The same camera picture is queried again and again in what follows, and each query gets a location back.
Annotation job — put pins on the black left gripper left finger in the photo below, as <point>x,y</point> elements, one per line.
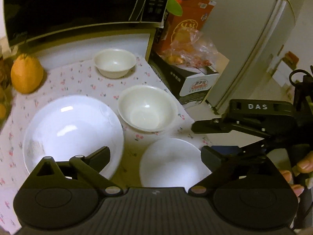
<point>87,169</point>

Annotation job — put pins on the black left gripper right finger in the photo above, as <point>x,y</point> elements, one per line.
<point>213,158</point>

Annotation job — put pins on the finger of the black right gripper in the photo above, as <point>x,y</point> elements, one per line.
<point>213,126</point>

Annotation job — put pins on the white small bowl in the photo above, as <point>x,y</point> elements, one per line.
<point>172,162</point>

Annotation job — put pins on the plain white plate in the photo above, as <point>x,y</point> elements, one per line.
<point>73,125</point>

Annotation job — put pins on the cream large bowl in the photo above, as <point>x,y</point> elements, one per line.
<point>147,108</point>

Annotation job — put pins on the cream small bowl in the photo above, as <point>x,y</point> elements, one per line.
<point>114,63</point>

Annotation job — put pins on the person's right hand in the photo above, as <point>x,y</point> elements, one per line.
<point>302,167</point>

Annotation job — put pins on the plastic bag of fruit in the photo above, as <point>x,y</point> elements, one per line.
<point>190,49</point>

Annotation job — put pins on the beige refrigerator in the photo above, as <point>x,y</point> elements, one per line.
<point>250,33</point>

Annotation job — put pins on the orange citrus on table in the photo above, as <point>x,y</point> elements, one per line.
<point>26,73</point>

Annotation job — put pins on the glass jar of kumquats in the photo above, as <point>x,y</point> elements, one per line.
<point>6,95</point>

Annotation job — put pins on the orange cardboard fruit box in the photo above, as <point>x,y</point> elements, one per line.
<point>181,14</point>

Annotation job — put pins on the black microwave oven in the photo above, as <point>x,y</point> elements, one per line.
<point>27,20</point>

